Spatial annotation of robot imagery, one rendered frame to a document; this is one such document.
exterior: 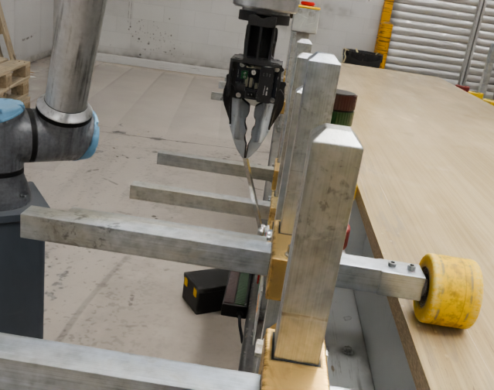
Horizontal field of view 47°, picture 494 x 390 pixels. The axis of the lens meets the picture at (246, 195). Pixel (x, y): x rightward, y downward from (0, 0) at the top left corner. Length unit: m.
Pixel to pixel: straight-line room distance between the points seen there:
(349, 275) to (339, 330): 0.54
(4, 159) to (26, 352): 1.19
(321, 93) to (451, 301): 0.27
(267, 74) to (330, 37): 8.10
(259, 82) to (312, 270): 0.42
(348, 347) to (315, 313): 0.70
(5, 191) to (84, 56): 0.42
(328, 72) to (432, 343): 0.31
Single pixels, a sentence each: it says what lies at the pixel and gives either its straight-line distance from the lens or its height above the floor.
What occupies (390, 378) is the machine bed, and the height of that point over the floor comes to 0.69.
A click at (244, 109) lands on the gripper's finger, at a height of 1.07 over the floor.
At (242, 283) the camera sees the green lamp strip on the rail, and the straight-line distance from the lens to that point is 1.12.
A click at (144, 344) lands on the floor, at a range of 2.16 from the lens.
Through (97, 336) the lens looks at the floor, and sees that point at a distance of 2.19.
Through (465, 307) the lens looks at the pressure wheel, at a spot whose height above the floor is 0.94.
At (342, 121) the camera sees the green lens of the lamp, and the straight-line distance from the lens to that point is 0.88.
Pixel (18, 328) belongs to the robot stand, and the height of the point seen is 0.24.
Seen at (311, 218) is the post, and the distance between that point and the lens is 0.40.
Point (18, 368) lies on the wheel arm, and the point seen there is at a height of 0.95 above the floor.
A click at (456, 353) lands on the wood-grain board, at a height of 0.90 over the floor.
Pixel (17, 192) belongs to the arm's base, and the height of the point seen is 0.64.
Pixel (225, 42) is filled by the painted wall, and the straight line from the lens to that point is 8.76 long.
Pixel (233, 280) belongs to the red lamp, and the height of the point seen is 0.70.
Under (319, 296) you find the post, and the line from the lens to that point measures 0.43.
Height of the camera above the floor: 1.23
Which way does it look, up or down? 19 degrees down
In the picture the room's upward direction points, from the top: 8 degrees clockwise
